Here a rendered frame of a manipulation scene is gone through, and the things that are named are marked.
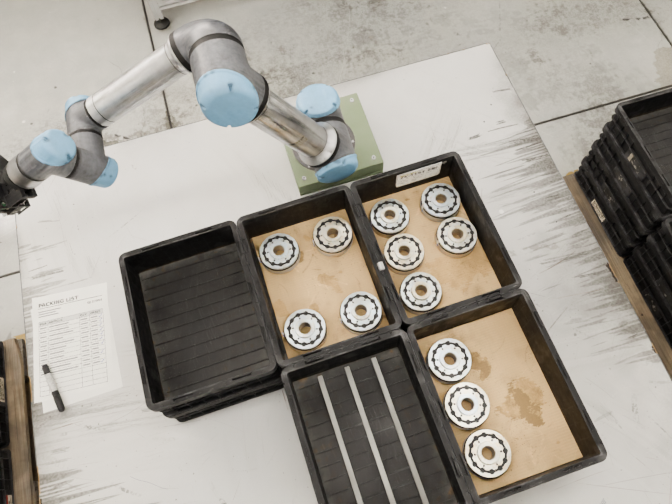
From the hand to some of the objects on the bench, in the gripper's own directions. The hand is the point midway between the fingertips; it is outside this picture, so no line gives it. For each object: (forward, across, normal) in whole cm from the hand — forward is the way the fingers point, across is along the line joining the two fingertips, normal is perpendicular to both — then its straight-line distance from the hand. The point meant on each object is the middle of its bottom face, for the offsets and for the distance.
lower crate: (-20, +36, -52) cm, 66 cm away
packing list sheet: (+12, +18, -38) cm, 44 cm away
